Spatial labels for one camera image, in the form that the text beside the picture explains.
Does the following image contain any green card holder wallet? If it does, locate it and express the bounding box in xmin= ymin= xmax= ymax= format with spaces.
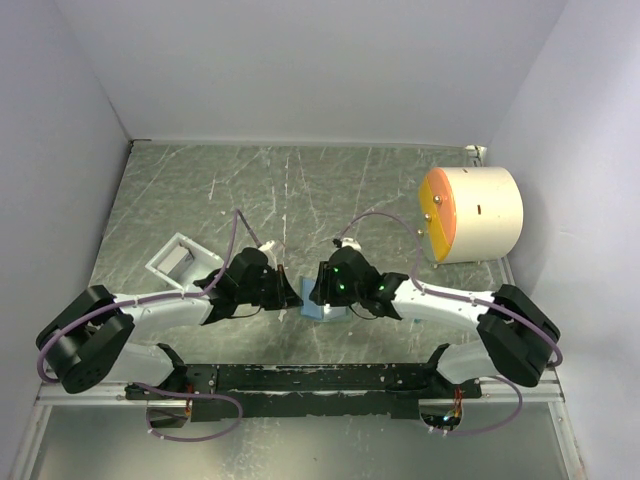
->
xmin=300 ymin=277 xmax=352 ymax=323

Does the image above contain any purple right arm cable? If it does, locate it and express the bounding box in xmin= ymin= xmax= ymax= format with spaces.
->
xmin=332 ymin=211 xmax=564 ymax=436

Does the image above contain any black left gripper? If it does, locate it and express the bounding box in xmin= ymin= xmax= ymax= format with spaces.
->
xmin=238 ymin=264 xmax=304 ymax=311

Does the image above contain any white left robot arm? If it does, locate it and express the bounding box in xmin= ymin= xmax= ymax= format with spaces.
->
xmin=36 ymin=247 xmax=303 ymax=399

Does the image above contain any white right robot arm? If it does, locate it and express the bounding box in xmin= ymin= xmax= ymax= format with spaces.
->
xmin=309 ymin=246 xmax=561 ymax=398

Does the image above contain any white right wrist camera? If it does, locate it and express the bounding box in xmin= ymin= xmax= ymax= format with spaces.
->
xmin=332 ymin=237 xmax=362 ymax=252

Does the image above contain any white card tray box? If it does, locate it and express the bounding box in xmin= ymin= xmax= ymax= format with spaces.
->
xmin=145 ymin=233 xmax=223 ymax=289

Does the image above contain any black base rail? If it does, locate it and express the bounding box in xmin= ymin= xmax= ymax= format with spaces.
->
xmin=125 ymin=347 xmax=481 ymax=422

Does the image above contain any grey credit card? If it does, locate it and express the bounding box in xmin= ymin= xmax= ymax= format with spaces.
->
xmin=163 ymin=248 xmax=193 ymax=271

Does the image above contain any white cylinder with orange lid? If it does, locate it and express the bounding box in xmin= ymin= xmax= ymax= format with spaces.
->
xmin=418 ymin=167 xmax=524 ymax=264

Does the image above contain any aluminium frame profile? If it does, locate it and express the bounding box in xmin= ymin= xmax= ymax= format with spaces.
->
xmin=35 ymin=363 xmax=136 ymax=402

